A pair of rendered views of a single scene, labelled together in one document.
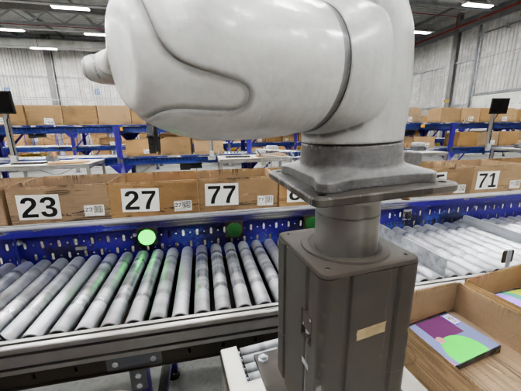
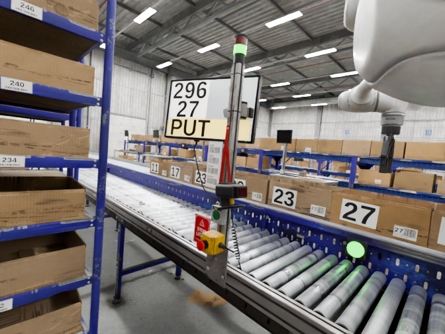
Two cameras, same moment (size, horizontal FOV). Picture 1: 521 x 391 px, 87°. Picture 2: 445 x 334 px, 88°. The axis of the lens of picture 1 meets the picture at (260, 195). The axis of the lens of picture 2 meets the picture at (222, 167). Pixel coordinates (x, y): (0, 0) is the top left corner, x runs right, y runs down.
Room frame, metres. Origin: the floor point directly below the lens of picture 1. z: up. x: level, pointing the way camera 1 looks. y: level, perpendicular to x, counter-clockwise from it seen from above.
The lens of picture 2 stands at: (0.03, -0.01, 1.20)
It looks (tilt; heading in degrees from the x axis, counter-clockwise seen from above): 4 degrees down; 57
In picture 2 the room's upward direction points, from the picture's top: 5 degrees clockwise
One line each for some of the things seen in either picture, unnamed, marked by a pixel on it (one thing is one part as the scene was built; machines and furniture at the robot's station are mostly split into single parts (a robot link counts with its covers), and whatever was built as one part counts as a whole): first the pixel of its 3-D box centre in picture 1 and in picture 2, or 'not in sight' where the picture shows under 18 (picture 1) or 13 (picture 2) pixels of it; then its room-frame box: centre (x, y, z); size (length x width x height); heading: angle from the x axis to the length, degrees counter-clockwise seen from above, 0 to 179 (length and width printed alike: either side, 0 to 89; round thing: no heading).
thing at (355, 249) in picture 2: (146, 237); (355, 249); (1.14, 0.51, 0.81); 0.07 x 0.01 x 0.07; 102
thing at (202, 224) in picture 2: not in sight; (206, 232); (0.52, 0.83, 0.85); 0.16 x 0.01 x 0.13; 102
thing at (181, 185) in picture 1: (160, 192); (380, 213); (1.36, 0.51, 0.96); 0.39 x 0.29 x 0.17; 102
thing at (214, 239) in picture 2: not in sight; (217, 246); (0.51, 0.72, 0.84); 0.15 x 0.09 x 0.07; 102
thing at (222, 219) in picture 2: not in sight; (218, 214); (0.53, 0.76, 0.95); 0.07 x 0.03 x 0.07; 102
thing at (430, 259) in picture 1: (401, 244); not in sight; (1.14, -0.63, 0.76); 0.46 x 0.01 x 0.09; 12
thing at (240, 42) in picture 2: not in sight; (240, 47); (0.57, 0.76, 1.62); 0.05 x 0.05 x 0.06
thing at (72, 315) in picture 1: (91, 288); (297, 268); (0.87, 0.61, 0.72); 0.52 x 0.05 x 0.05; 12
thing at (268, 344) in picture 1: (291, 339); not in sight; (0.60, -0.08, 0.74); 0.28 x 0.02 x 0.02; 108
